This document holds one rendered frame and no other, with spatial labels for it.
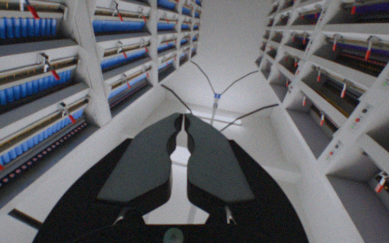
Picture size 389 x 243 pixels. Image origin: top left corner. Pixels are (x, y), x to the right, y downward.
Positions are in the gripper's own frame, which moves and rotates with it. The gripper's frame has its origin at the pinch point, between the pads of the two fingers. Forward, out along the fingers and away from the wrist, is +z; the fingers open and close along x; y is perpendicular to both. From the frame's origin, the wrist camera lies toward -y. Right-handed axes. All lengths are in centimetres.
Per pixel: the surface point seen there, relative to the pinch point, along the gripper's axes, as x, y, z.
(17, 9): -51, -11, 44
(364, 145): 67, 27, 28
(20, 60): -52, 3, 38
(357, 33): 78, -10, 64
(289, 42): 109, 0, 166
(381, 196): 84, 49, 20
